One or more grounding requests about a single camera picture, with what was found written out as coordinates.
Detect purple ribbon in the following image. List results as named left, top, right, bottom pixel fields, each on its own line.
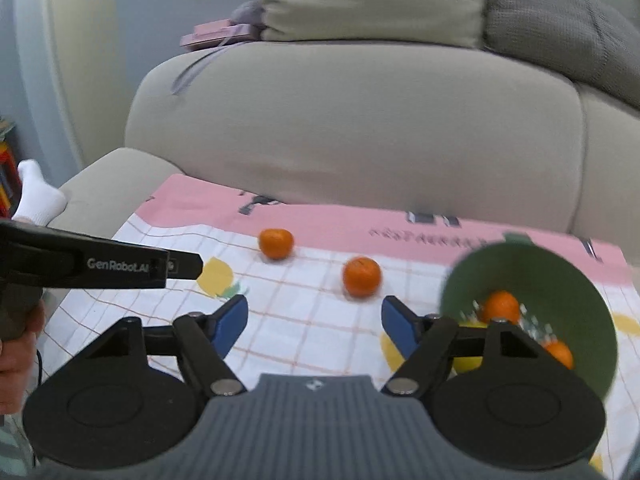
left=171, top=35, right=241, bottom=96

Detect teal striped cloth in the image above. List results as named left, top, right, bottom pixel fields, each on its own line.
left=0, top=422, right=35, bottom=480

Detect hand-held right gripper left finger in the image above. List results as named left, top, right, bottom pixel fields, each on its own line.
left=80, top=294, right=249, bottom=396

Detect person's left hand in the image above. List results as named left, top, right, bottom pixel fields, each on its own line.
left=0, top=304, right=47, bottom=417

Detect white sock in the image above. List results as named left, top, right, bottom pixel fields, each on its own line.
left=11, top=159, right=69, bottom=224

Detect grey-green cushion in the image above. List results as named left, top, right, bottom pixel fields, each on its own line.
left=260, top=0, right=485, bottom=52

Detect houndstooth grey cushion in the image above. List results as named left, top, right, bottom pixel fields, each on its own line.
left=480, top=0, right=640, bottom=113

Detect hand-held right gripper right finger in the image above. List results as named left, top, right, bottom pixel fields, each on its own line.
left=381, top=296, right=546, bottom=395

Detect pink lettered box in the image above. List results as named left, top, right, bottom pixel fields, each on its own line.
left=180, top=19, right=257, bottom=52

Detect yellow lemon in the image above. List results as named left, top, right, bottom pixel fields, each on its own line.
left=451, top=321, right=489, bottom=375

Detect green colander bowl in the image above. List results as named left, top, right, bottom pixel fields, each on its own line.
left=440, top=232, right=619, bottom=401

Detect grey-green sofa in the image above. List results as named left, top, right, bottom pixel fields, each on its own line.
left=45, top=0, right=640, bottom=281

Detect pink white printed cloth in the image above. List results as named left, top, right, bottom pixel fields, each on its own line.
left=45, top=174, right=640, bottom=480

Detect colourful books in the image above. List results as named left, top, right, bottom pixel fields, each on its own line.
left=0, top=116, right=23, bottom=221

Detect orange mandarin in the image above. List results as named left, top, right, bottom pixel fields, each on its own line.
left=542, top=340, right=575, bottom=370
left=258, top=228, right=295, bottom=261
left=342, top=256, right=383, bottom=298
left=479, top=290, right=522, bottom=325

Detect purple soft item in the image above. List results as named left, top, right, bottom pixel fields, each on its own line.
left=231, top=1, right=267, bottom=28

